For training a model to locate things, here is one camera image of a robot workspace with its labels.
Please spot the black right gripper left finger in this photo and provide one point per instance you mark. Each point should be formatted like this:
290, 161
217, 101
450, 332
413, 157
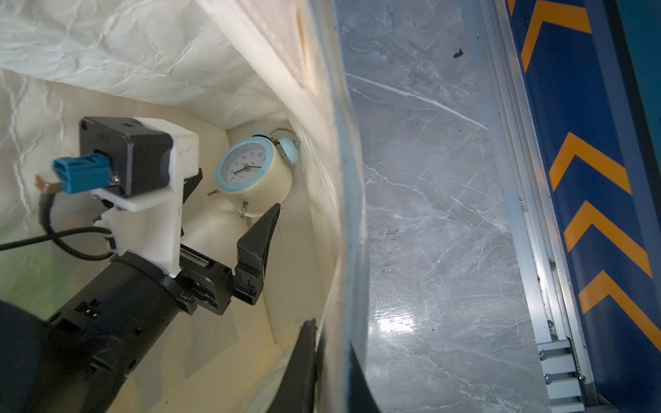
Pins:
297, 389

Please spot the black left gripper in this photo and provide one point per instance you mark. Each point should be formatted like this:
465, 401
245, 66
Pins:
125, 309

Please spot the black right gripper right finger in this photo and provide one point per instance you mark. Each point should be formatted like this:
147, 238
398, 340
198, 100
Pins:
360, 399

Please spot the cream blue-rim alarm clock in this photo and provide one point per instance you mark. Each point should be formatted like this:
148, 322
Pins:
256, 173

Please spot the cream canvas bag blue print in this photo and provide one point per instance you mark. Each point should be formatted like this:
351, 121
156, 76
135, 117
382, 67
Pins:
183, 222

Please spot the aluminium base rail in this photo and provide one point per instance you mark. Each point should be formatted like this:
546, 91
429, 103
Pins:
553, 310

